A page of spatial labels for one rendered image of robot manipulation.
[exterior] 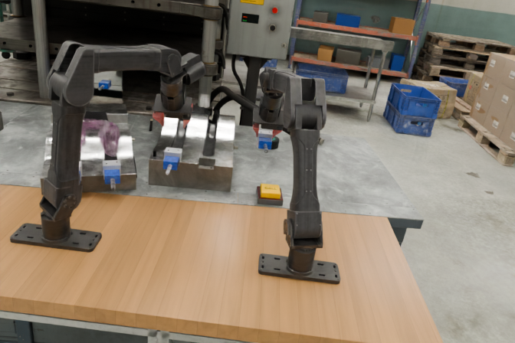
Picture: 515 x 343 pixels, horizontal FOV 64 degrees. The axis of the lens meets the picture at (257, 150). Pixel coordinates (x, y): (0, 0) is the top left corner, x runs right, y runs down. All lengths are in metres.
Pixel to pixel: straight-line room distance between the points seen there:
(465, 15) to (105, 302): 7.73
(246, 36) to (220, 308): 1.42
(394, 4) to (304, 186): 7.04
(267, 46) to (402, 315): 1.42
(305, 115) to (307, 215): 0.23
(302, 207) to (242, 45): 1.23
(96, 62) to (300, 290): 0.69
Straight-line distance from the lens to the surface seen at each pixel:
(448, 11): 8.12
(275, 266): 1.06
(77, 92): 0.97
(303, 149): 0.99
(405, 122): 4.85
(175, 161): 1.28
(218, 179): 1.33
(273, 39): 2.07
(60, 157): 1.03
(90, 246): 1.10
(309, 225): 0.99
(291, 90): 1.00
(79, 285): 1.01
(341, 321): 0.98
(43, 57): 2.17
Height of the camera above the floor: 1.46
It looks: 23 degrees down
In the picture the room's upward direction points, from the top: 8 degrees clockwise
